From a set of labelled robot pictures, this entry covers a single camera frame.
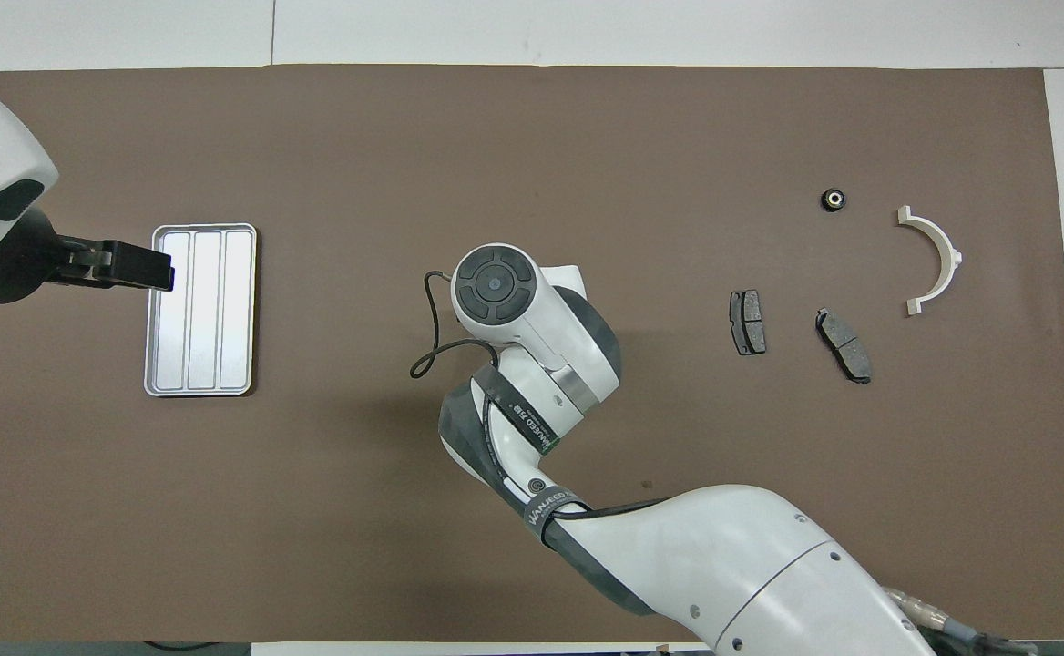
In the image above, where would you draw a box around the silver metal tray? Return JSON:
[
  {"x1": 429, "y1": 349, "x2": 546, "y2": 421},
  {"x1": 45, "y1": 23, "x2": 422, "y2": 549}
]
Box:
[{"x1": 143, "y1": 223, "x2": 258, "y2": 398}]

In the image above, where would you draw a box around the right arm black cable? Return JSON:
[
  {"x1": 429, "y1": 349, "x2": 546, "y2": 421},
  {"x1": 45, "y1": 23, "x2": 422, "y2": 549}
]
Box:
[{"x1": 409, "y1": 270, "x2": 501, "y2": 380}]

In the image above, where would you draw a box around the dark grey brake pad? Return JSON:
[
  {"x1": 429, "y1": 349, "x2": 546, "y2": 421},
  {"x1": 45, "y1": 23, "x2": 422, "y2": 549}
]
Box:
[
  {"x1": 729, "y1": 289, "x2": 767, "y2": 357},
  {"x1": 814, "y1": 308, "x2": 873, "y2": 385}
]

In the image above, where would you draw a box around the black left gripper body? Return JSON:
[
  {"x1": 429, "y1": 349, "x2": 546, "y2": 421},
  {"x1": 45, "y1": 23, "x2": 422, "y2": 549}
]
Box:
[{"x1": 0, "y1": 208, "x2": 64, "y2": 306}]

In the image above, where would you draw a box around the white curved plastic bracket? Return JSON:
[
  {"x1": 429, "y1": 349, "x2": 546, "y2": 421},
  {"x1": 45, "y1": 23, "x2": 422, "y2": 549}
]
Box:
[{"x1": 896, "y1": 205, "x2": 964, "y2": 317}]

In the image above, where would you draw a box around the grey braided base cable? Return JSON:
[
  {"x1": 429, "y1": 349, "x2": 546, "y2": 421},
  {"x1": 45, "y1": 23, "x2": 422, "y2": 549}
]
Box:
[{"x1": 883, "y1": 588, "x2": 1043, "y2": 656}]

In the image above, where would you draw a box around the brown table mat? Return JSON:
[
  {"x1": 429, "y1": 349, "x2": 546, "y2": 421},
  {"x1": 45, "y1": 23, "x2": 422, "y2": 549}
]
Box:
[{"x1": 0, "y1": 66, "x2": 1064, "y2": 644}]

